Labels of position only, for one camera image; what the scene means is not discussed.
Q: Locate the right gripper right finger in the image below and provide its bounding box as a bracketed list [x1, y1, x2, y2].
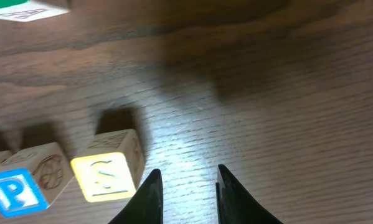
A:
[215, 164, 283, 224]

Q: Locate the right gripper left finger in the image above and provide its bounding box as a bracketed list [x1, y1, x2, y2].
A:
[108, 169, 163, 224]

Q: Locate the yellow S block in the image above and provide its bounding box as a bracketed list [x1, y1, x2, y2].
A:
[70, 129, 146, 203]

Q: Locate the blue P block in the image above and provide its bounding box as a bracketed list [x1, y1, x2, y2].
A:
[0, 142, 74, 218]

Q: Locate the green B block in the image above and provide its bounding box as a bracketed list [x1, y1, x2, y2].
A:
[0, 0, 70, 22]

